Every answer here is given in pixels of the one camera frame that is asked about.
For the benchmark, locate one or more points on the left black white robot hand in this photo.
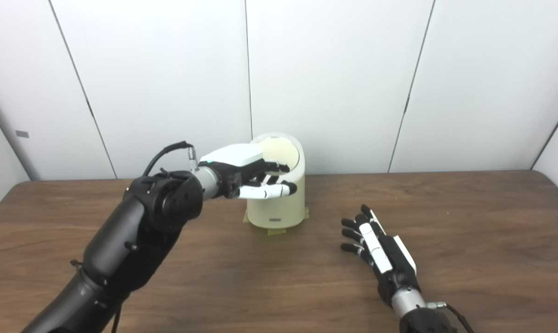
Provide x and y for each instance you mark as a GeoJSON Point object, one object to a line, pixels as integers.
{"type": "Point", "coordinates": [235, 157]}

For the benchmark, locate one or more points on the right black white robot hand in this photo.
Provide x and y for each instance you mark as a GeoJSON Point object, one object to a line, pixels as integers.
{"type": "Point", "coordinates": [392, 259]}

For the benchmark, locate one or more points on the cream round bin lid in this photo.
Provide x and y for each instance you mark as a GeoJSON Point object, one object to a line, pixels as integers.
{"type": "Point", "coordinates": [281, 150]}

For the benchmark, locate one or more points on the cream-colored trash bin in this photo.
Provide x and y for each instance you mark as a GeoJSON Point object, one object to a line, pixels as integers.
{"type": "Point", "coordinates": [278, 210]}

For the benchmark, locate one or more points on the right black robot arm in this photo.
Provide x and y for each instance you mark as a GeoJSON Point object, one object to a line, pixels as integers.
{"type": "Point", "coordinates": [424, 319]}

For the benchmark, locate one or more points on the grey wall label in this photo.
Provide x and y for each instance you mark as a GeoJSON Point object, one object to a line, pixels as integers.
{"type": "Point", "coordinates": [22, 134]}

